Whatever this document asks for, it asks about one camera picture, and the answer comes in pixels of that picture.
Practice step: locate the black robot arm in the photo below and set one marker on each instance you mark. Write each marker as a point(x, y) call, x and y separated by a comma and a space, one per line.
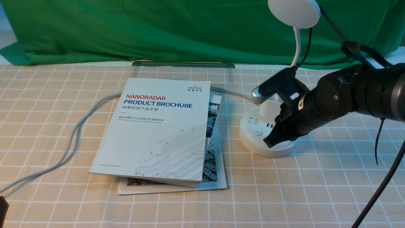
point(374, 92)

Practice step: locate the green backdrop cloth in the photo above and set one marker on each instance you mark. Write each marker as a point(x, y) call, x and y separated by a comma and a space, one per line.
point(228, 31)

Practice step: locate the magazine under brochure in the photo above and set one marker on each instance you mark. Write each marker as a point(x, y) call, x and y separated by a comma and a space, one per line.
point(213, 175)

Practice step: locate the white Nanoradar product brochure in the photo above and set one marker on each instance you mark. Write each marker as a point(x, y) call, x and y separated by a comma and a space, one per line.
point(157, 132)

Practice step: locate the orange checkered tablecloth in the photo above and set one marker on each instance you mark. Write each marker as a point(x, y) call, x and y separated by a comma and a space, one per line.
point(324, 183)

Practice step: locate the dark object at edge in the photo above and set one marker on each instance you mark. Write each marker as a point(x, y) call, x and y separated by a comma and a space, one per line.
point(4, 206)

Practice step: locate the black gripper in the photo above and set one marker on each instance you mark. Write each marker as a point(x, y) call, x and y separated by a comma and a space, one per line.
point(331, 99)

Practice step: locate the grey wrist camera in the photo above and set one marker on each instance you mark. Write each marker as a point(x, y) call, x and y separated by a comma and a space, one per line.
point(284, 84)

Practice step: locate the white desk lamp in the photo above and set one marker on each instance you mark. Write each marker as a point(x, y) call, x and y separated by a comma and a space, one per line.
point(260, 128)

